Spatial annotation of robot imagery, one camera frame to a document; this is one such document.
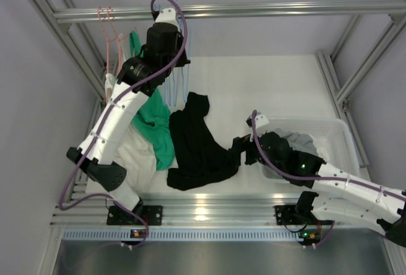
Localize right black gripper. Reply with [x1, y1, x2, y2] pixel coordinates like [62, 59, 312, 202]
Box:
[226, 127, 285, 174]

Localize blue wire hanger with green garment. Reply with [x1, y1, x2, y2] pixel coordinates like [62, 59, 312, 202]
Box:
[178, 17, 190, 103]

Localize black garment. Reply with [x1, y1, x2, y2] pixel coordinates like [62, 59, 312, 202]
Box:
[167, 92, 239, 191]

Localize light blue wire hanger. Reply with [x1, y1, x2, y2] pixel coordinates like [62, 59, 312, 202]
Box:
[163, 77, 171, 106]

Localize white tank top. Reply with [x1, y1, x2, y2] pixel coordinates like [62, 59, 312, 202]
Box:
[312, 137, 330, 161]

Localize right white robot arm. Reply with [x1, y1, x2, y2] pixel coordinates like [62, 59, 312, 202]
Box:
[232, 132, 405, 246]

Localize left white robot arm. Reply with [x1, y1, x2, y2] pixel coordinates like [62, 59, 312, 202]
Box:
[67, 22, 190, 224]

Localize green garment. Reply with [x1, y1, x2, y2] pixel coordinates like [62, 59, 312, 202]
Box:
[128, 30, 175, 171]

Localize clear plastic basket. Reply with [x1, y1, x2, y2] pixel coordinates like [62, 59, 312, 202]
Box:
[268, 117, 360, 177]

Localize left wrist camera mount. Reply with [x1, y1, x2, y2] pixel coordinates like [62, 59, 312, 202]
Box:
[154, 7, 179, 27]

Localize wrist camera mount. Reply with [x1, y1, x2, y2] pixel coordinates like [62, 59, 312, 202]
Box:
[246, 112, 272, 138]
[154, 7, 179, 27]

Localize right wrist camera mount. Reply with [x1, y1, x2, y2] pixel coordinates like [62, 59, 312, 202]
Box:
[246, 112, 272, 138]

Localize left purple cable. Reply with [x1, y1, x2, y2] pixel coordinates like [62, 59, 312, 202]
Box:
[58, 0, 193, 250]

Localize pink wire hanger outer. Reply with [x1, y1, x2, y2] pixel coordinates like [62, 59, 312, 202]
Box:
[96, 6, 112, 101]

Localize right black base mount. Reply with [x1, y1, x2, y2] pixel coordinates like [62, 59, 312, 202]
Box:
[274, 205, 303, 226]

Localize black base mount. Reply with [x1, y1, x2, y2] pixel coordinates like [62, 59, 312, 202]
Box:
[106, 204, 163, 226]
[274, 205, 303, 226]

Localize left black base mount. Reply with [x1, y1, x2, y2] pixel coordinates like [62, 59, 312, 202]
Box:
[106, 204, 163, 226]

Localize front aluminium rail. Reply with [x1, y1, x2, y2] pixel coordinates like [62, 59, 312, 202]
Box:
[50, 193, 299, 228]

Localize perforated cable duct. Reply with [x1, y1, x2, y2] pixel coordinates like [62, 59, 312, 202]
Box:
[62, 227, 303, 241]

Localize aluminium hanging rail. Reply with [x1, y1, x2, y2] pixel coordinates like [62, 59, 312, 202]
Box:
[53, 0, 405, 24]

